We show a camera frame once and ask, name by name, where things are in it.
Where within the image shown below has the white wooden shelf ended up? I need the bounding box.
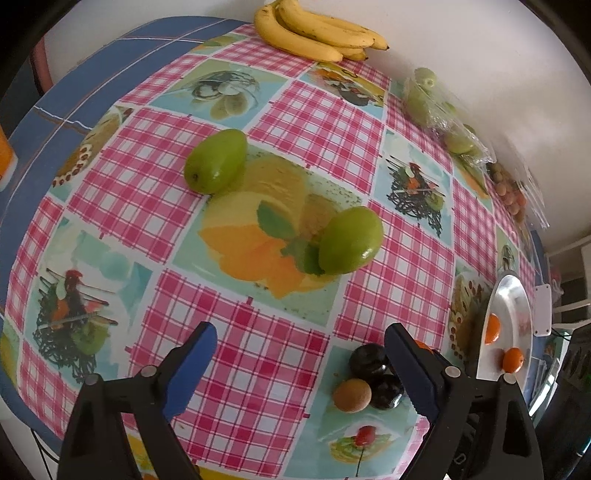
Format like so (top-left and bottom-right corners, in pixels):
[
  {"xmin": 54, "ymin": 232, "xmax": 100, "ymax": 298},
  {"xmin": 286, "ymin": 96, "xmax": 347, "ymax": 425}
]
[{"xmin": 545, "ymin": 235, "xmax": 591, "ymax": 324}]

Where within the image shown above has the pink curved bar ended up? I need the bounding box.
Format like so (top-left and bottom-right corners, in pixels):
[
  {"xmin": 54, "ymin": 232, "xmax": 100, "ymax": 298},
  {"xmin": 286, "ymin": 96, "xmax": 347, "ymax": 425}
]
[{"xmin": 31, "ymin": 34, "xmax": 56, "ymax": 93}]

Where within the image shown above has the plastic bag of green fruit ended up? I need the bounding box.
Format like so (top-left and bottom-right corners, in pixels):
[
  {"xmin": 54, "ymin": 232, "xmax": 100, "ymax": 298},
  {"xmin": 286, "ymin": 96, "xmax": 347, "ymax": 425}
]
[{"xmin": 402, "ymin": 67, "xmax": 495, "ymax": 164}]

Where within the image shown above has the dark plum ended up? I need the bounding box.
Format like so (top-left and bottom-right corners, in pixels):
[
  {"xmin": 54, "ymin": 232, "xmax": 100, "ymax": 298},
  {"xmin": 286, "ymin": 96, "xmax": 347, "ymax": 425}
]
[
  {"xmin": 348, "ymin": 344, "xmax": 389, "ymax": 380},
  {"xmin": 369, "ymin": 373, "xmax": 406, "ymax": 411}
]

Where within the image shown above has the yellow banana bunch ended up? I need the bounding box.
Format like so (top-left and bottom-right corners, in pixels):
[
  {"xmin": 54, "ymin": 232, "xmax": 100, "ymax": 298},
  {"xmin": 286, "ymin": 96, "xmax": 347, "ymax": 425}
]
[{"xmin": 254, "ymin": 0, "xmax": 389, "ymax": 63}]

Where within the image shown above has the pile of packed green jujubes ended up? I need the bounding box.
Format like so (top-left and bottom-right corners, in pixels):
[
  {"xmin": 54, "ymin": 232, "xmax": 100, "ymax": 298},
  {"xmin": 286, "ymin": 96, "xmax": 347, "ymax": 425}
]
[{"xmin": 406, "ymin": 68, "xmax": 483, "ymax": 155}]

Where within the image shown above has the pile of packed longans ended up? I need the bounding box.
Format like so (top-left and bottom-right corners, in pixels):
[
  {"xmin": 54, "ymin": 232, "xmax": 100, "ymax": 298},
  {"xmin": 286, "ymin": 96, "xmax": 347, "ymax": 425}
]
[{"xmin": 488, "ymin": 162, "xmax": 527, "ymax": 222}]

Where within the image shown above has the small green mango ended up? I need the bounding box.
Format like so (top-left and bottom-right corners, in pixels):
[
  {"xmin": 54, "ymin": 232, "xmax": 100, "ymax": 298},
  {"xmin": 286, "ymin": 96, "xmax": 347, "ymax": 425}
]
[{"xmin": 184, "ymin": 128, "xmax": 249, "ymax": 195}]

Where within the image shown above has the silver metal plate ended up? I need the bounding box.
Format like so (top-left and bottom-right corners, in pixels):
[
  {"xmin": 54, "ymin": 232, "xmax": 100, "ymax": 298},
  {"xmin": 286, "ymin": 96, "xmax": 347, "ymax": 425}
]
[{"xmin": 473, "ymin": 274, "xmax": 534, "ymax": 384}]

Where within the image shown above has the brown longan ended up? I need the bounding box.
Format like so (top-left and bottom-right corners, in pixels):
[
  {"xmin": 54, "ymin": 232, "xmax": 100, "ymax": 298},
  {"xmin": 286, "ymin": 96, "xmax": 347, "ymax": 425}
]
[{"xmin": 333, "ymin": 378, "xmax": 372, "ymax": 413}]

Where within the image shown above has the clear plastic longan container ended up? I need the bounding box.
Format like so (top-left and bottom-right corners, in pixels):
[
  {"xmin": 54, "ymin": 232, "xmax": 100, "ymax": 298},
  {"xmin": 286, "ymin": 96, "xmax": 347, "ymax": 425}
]
[{"xmin": 485, "ymin": 157, "xmax": 550, "ymax": 229}]

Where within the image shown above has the orange plastic cup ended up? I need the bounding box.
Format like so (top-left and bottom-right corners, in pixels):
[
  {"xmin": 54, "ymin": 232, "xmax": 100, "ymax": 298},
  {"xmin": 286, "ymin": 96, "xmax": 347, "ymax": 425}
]
[{"xmin": 0, "ymin": 124, "xmax": 19, "ymax": 191}]

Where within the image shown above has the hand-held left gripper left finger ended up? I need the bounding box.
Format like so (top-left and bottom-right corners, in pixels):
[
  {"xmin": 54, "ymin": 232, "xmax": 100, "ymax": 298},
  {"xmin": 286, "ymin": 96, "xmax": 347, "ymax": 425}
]
[{"xmin": 56, "ymin": 322, "xmax": 218, "ymax": 480}]

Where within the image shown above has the large green mango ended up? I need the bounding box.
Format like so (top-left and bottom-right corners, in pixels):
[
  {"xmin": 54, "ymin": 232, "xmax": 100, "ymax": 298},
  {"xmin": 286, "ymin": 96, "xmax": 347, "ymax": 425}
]
[{"xmin": 318, "ymin": 206, "xmax": 385, "ymax": 276}]

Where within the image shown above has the white plastic power box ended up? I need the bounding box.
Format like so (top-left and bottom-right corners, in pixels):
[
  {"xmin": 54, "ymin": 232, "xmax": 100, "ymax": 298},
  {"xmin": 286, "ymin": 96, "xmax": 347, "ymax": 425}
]
[{"xmin": 532, "ymin": 284, "xmax": 553, "ymax": 336}]

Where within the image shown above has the pink checkered printed tablecloth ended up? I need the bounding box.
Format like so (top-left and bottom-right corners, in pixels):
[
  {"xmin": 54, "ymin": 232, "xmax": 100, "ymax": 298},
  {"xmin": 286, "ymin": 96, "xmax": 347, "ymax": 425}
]
[{"xmin": 0, "ymin": 16, "xmax": 555, "ymax": 480}]

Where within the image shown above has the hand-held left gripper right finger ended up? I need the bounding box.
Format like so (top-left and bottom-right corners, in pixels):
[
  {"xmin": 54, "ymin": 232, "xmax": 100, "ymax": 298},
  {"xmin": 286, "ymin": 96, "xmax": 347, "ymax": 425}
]
[{"xmin": 384, "ymin": 323, "xmax": 543, "ymax": 480}]

